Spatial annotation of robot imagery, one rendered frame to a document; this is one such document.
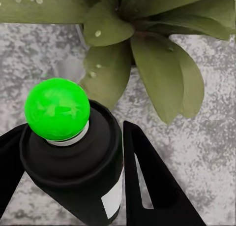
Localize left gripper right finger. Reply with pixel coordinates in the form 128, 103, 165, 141
123, 121, 206, 226

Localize insectifuge atomizer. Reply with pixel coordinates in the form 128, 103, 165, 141
19, 58, 124, 226

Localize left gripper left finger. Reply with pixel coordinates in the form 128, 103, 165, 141
0, 124, 26, 219

